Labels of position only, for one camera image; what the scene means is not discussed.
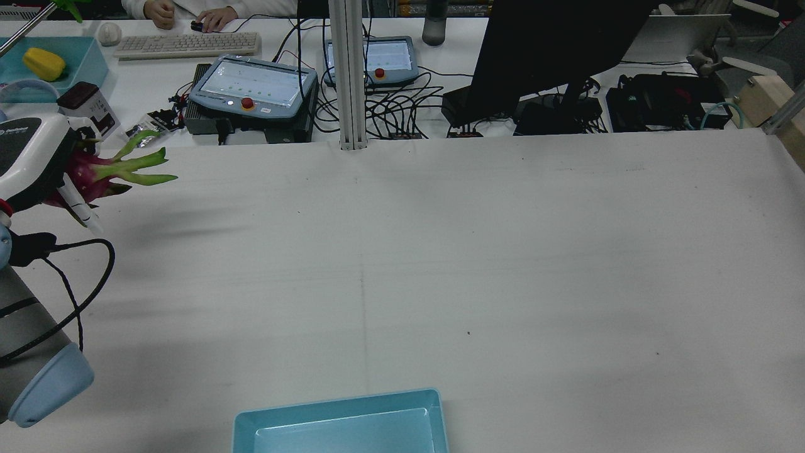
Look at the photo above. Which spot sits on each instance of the person's right hand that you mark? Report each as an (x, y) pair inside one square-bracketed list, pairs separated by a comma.
[(160, 14)]

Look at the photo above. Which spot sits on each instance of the person's left hand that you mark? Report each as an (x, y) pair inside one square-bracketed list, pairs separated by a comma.
[(220, 17)]

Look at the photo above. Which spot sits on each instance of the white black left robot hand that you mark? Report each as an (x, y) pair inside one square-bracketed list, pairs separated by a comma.
[(31, 151)]

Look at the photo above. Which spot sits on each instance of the pink dragon fruit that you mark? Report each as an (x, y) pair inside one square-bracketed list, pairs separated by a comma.
[(94, 170)]

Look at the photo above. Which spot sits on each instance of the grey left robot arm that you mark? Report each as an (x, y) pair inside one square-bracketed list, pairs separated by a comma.
[(25, 352)]

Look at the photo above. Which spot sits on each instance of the black computer mouse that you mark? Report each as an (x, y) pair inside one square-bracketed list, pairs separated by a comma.
[(196, 26)]

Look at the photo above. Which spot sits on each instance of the beige computer keyboard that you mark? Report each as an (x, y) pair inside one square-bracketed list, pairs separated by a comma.
[(188, 45)]

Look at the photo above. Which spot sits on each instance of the person's white sweater torso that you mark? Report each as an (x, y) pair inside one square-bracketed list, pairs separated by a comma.
[(264, 6)]

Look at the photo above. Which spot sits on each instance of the clear round container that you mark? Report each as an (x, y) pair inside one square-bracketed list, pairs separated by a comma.
[(25, 93)]

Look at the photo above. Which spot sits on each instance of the black white carton box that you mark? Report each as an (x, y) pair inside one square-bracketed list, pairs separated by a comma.
[(88, 107)]

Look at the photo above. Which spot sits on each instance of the large blue-grey teach pendant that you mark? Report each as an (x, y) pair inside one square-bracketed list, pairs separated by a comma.
[(251, 85)]

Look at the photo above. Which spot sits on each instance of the yellow toy pepper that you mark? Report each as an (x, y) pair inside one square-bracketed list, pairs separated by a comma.
[(44, 63)]

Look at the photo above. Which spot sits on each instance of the light blue storage bin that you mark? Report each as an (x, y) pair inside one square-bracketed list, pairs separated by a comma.
[(82, 56)]

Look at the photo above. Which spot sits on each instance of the silver black foil packet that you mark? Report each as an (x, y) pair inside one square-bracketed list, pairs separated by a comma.
[(157, 121)]

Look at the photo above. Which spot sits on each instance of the thin metal rod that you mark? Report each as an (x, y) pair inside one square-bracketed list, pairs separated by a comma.
[(25, 31)]

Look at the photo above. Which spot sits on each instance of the small blue-grey teach pendant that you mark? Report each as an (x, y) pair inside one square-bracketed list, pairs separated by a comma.
[(390, 60)]

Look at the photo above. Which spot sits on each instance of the dark grey drink bottle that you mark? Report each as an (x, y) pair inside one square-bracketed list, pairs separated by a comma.
[(434, 25)]

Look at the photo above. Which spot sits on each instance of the black hub box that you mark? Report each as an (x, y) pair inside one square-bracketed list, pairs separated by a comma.
[(459, 104)]

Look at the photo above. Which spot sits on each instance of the black Huawei monitor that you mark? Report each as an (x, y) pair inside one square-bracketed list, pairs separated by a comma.
[(547, 50)]

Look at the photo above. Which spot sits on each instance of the light blue plastic tray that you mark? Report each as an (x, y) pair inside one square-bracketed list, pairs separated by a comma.
[(346, 428)]

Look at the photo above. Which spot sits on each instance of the black computer with red logo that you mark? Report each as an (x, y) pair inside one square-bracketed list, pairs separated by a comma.
[(660, 100)]

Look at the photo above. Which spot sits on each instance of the grey office chair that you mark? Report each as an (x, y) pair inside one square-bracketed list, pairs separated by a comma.
[(764, 60)]

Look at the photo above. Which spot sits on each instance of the light wooden block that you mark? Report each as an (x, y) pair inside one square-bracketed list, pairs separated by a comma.
[(761, 100)]

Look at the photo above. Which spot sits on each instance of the aluminium profile bar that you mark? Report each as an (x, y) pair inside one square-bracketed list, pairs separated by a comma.
[(786, 113)]

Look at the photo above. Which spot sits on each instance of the aluminium profile post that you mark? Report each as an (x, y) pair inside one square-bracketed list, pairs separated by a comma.
[(348, 75)]

